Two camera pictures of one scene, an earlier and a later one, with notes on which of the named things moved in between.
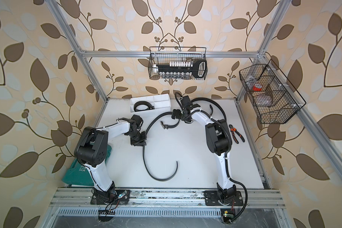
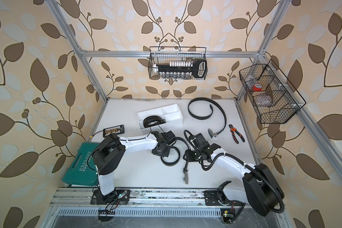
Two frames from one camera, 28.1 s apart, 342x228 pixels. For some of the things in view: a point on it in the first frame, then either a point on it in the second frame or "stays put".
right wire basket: x=275 y=99 stays put
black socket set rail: x=183 y=70 stays put
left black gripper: x=142 y=142 -> x=166 y=155
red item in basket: x=256 y=89 stays put
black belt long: x=164 y=127 -> x=185 y=171
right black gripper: x=178 y=115 -> x=190 y=157
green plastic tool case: x=78 y=174 stays put
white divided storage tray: x=161 y=102 -> x=171 y=113
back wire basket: x=175 y=63 stays put
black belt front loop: x=141 y=102 -> x=150 y=119
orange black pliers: x=232 y=129 stays put
